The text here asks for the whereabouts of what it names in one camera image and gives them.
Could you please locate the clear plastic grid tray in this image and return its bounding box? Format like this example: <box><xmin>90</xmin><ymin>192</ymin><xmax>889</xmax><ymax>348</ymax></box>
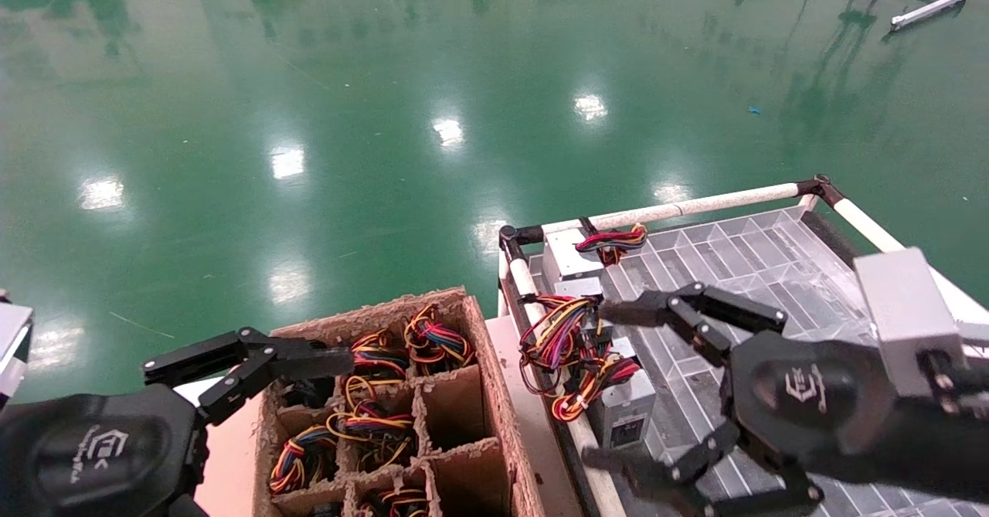
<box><xmin>528</xmin><ymin>205</ymin><xmax>889</xmax><ymax>517</ymax></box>

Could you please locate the white pipe cart frame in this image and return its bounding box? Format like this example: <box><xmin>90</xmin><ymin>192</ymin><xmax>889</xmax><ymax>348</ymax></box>
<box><xmin>498</xmin><ymin>174</ymin><xmax>928</xmax><ymax>517</ymax></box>

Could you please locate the black foam strip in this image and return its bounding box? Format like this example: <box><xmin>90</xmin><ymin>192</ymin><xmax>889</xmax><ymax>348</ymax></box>
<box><xmin>799</xmin><ymin>209</ymin><xmax>865</xmax><ymax>272</ymax></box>

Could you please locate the cardboard box with dividers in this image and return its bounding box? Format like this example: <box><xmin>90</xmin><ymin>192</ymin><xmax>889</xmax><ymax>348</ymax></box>
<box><xmin>253</xmin><ymin>285</ymin><xmax>546</xmax><ymax>517</ymax></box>

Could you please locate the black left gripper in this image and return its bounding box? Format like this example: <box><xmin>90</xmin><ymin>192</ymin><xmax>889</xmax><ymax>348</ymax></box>
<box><xmin>0</xmin><ymin>328</ymin><xmax>356</xmax><ymax>517</ymax></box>

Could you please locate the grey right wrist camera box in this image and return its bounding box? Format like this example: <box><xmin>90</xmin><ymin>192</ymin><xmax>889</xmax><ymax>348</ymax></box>
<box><xmin>853</xmin><ymin>247</ymin><xmax>971</xmax><ymax>399</ymax></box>

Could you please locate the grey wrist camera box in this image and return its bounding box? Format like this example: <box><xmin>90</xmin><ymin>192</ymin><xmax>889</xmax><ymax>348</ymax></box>
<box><xmin>0</xmin><ymin>293</ymin><xmax>36</xmax><ymax>410</ymax></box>
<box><xmin>853</xmin><ymin>247</ymin><xmax>971</xmax><ymax>399</ymax></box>

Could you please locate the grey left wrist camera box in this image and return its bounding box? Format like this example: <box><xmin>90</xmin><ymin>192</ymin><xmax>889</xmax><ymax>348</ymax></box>
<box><xmin>0</xmin><ymin>293</ymin><xmax>36</xmax><ymax>410</ymax></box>

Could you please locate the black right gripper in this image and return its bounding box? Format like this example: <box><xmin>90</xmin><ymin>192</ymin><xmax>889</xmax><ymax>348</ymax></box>
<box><xmin>579</xmin><ymin>281</ymin><xmax>989</xmax><ymax>517</ymax></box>

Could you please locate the white sign with red border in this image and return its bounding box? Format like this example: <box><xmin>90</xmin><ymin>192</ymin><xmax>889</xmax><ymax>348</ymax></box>
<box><xmin>926</xmin><ymin>264</ymin><xmax>989</xmax><ymax>326</ymax></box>

